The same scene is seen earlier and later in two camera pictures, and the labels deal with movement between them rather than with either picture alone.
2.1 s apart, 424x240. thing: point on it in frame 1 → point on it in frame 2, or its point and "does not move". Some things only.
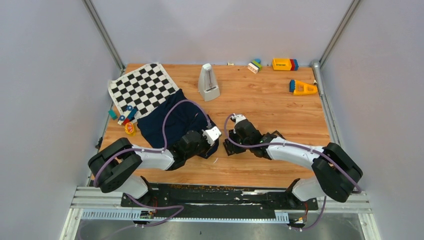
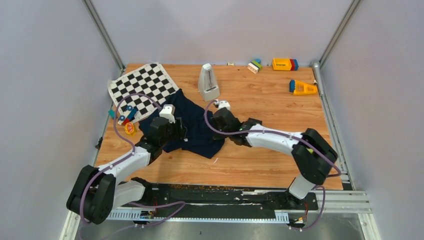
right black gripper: [232, 147] → [219, 137]
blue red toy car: [129, 114] does not move
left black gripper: [208, 147] → [180, 132]
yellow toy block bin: [281, 64] does not move
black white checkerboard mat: [144, 88] does not move
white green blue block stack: [255, 66] does not move
